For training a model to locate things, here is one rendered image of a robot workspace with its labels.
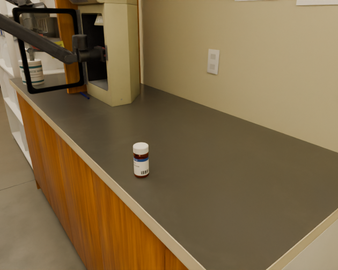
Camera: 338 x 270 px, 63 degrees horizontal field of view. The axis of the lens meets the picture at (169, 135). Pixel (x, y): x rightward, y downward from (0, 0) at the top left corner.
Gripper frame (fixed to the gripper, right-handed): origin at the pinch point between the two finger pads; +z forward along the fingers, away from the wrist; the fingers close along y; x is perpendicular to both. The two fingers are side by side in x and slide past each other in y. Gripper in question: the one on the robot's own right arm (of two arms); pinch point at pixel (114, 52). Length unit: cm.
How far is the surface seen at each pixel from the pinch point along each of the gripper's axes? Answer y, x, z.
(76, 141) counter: -44, 23, -40
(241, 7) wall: -54, -21, 33
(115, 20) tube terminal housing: -14.8, -16.0, -5.6
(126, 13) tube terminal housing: -14.8, -18.8, 0.4
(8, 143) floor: 199, 116, -46
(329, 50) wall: -93, -7, 33
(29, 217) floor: 51, 116, -55
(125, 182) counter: -78, 23, -39
